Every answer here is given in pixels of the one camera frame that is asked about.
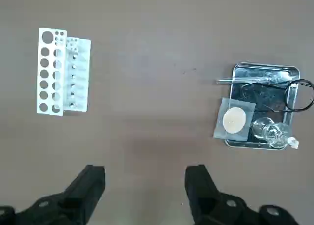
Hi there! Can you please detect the white test tube rack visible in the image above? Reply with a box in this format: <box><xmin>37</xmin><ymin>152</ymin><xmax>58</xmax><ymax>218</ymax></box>
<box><xmin>36</xmin><ymin>27</ymin><xmax>92</xmax><ymax>117</ymax></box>

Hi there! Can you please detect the glass alcohol lamp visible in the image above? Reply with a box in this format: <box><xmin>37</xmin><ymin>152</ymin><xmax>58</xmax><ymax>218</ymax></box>
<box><xmin>250</xmin><ymin>117</ymin><xmax>300</xmax><ymax>150</ymax></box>

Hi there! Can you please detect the black wire tripod stand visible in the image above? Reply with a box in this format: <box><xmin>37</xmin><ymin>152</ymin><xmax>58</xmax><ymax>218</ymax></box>
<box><xmin>241</xmin><ymin>79</ymin><xmax>314</xmax><ymax>113</ymax></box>

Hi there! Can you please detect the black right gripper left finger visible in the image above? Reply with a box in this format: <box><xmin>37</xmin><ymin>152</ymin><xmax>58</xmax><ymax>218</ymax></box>
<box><xmin>0</xmin><ymin>164</ymin><xmax>106</xmax><ymax>225</ymax></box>

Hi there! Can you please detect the wire gauze with ceramic centre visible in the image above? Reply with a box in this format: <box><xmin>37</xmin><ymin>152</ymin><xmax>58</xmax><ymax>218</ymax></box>
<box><xmin>213</xmin><ymin>97</ymin><xmax>257</xmax><ymax>140</ymax></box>

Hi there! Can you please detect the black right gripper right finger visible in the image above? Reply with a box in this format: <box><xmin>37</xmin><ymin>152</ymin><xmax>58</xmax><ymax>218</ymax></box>
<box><xmin>185</xmin><ymin>164</ymin><xmax>301</xmax><ymax>225</ymax></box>

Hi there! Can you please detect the stainless steel tray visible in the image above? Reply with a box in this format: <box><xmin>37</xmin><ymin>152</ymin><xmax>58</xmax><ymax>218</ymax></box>
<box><xmin>224</xmin><ymin>62</ymin><xmax>301</xmax><ymax>151</ymax></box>

